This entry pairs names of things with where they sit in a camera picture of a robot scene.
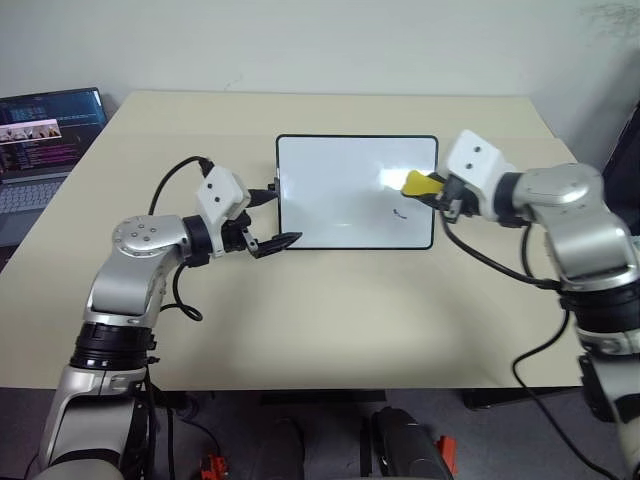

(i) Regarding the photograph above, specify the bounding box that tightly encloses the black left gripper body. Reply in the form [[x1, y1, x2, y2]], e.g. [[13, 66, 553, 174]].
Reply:
[[221, 208, 257, 255]]

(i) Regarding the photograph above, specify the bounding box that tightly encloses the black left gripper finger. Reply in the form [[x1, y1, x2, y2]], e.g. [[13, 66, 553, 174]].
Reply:
[[247, 187, 278, 208], [248, 230, 305, 261]]

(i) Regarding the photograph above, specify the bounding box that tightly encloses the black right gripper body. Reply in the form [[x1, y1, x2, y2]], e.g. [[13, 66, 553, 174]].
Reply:
[[435, 171, 482, 225]]

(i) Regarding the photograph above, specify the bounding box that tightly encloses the yellow and black eraser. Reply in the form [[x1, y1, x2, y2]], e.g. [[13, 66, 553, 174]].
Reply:
[[402, 169, 446, 200]]

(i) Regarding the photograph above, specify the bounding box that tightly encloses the black-framed whiteboard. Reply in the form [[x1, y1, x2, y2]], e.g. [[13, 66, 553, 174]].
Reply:
[[266, 133, 441, 252]]

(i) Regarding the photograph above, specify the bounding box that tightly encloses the black chair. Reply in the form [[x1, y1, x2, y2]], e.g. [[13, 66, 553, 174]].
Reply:
[[601, 98, 640, 237]]

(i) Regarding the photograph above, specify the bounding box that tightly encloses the black table foot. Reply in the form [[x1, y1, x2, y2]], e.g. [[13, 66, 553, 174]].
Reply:
[[461, 386, 585, 412]]

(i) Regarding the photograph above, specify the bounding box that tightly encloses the open laptop computer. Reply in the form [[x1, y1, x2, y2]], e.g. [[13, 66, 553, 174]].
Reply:
[[0, 86, 109, 249]]

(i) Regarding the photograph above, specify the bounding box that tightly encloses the red plastic part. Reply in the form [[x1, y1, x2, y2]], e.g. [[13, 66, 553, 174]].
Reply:
[[199, 453, 230, 480], [433, 435, 460, 475]]

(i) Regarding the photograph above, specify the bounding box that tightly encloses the dark rounded shape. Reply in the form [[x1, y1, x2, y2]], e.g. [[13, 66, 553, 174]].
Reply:
[[370, 405, 447, 480]]

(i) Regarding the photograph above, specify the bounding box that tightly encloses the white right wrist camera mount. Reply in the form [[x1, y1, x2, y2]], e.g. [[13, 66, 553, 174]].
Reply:
[[445, 128, 517, 222]]

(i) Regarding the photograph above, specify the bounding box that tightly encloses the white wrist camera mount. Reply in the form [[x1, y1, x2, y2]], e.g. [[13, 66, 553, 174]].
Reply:
[[445, 128, 517, 222], [193, 166, 252, 259]]

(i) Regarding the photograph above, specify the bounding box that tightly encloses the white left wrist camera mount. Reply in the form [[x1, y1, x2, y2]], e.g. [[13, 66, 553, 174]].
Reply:
[[193, 166, 252, 259]]

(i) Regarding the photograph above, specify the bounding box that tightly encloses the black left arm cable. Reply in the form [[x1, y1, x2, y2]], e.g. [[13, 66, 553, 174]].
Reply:
[[150, 156, 217, 322]]

